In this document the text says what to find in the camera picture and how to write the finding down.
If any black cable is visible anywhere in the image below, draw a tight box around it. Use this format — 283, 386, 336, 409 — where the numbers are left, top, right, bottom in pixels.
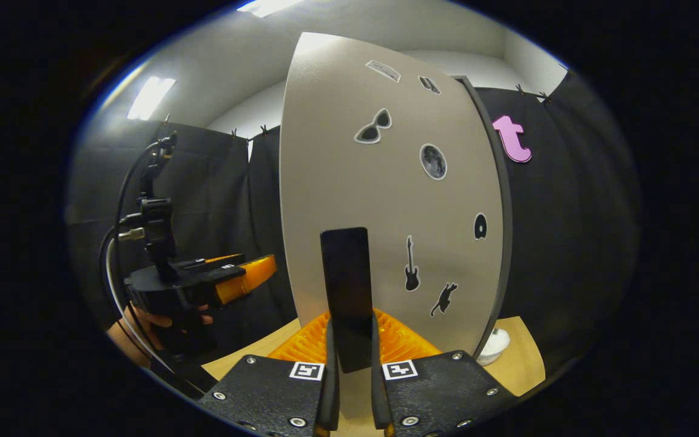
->
113, 138, 171, 286

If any dark grey cabinet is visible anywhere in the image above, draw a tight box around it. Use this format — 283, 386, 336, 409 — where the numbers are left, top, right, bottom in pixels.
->
456, 76, 513, 362

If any black backdrop cloth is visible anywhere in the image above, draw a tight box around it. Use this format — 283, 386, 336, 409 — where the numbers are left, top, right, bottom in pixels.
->
67, 67, 641, 377

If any black cabinet door handle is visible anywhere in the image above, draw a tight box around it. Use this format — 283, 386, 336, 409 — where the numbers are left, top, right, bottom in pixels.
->
320, 228, 374, 374

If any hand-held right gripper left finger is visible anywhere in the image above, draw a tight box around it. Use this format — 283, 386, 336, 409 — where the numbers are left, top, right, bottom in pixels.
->
197, 310, 342, 437

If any beige cabinet door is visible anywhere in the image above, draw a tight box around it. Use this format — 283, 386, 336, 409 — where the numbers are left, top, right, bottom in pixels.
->
280, 32, 505, 419

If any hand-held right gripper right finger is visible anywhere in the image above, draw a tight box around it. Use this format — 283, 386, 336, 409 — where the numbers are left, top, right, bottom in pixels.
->
371, 308, 519, 437

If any white cable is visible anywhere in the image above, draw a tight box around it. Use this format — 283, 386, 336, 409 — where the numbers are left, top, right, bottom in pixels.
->
104, 238, 165, 368

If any white round object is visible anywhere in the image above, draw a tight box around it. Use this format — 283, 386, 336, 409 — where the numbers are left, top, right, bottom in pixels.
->
477, 328, 511, 367

